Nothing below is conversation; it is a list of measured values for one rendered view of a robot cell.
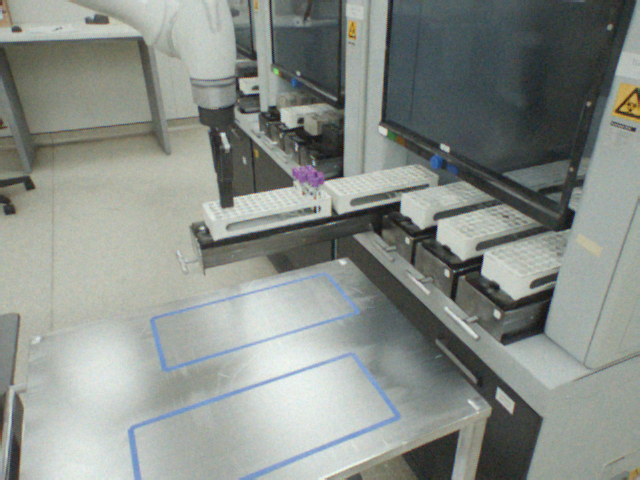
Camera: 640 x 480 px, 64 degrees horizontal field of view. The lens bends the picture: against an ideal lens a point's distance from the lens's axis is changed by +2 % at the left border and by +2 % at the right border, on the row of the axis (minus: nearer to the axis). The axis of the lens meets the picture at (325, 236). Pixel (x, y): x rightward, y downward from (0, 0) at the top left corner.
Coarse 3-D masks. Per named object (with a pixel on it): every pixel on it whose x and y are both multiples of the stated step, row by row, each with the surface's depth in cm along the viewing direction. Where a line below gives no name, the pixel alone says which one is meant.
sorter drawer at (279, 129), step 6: (276, 126) 192; (282, 126) 189; (276, 132) 191; (282, 132) 187; (288, 132) 187; (276, 138) 193; (282, 138) 186; (264, 144) 193; (270, 144) 192; (276, 144) 193; (282, 144) 188
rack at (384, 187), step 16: (368, 176) 135; (384, 176) 135; (400, 176) 135; (416, 176) 136; (432, 176) 135; (336, 192) 126; (352, 192) 127; (368, 192) 127; (384, 192) 139; (400, 192) 135; (336, 208) 127; (352, 208) 127
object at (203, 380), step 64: (128, 320) 89; (192, 320) 89; (256, 320) 89; (320, 320) 89; (384, 320) 89; (64, 384) 76; (128, 384) 76; (192, 384) 76; (256, 384) 76; (320, 384) 76; (384, 384) 76; (448, 384) 76; (0, 448) 71; (64, 448) 67; (128, 448) 67; (192, 448) 66; (256, 448) 66; (320, 448) 66; (384, 448) 66
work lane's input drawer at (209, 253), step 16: (368, 208) 129; (384, 208) 131; (400, 208) 131; (192, 224) 122; (304, 224) 122; (320, 224) 124; (336, 224) 125; (352, 224) 127; (368, 224) 129; (192, 240) 123; (208, 240) 114; (224, 240) 115; (240, 240) 117; (256, 240) 117; (272, 240) 119; (288, 240) 121; (304, 240) 123; (320, 240) 125; (176, 256) 122; (208, 256) 114; (224, 256) 116; (240, 256) 117; (256, 256) 119
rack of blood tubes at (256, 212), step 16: (272, 192) 126; (288, 192) 126; (208, 208) 118; (224, 208) 119; (240, 208) 118; (256, 208) 119; (272, 208) 119; (288, 208) 119; (304, 208) 126; (208, 224) 118; (224, 224) 114; (240, 224) 123; (256, 224) 123; (272, 224) 119
